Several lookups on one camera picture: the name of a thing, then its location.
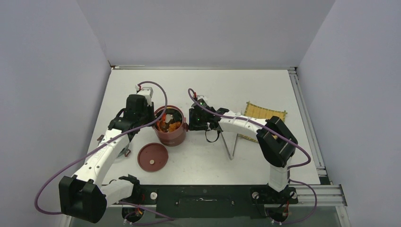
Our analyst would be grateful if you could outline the orange food pieces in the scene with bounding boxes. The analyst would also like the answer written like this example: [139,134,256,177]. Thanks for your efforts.
[156,113,182,133]

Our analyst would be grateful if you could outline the steel tongs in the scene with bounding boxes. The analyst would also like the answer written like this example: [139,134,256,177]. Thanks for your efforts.
[220,132,238,161]

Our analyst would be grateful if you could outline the aluminium rail frame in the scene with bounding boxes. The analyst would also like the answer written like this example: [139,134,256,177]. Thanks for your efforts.
[64,65,349,227]

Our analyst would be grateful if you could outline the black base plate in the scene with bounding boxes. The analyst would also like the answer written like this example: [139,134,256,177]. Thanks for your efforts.
[123,185,298,218]

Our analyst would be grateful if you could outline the glass lid with red clip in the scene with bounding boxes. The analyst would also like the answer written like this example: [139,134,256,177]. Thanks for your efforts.
[95,135,130,159]

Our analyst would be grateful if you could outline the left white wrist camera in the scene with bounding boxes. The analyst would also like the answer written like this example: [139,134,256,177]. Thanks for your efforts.
[135,85,153,106]

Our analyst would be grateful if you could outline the bamboo mat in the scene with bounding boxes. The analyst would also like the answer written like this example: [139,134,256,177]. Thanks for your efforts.
[239,101,288,143]

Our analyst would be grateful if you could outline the white rice ball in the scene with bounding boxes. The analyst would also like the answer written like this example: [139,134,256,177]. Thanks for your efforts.
[165,114,174,123]

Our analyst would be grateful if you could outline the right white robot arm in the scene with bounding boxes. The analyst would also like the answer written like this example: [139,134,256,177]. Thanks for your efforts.
[189,98,298,202]

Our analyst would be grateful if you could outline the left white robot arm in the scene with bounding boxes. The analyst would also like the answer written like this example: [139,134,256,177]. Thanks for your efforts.
[59,89,155,223]

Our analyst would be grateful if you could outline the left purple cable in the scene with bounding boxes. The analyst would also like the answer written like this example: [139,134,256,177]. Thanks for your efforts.
[34,81,168,216]

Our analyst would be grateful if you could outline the red round lid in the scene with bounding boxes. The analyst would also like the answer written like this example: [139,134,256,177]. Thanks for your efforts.
[137,143,169,172]

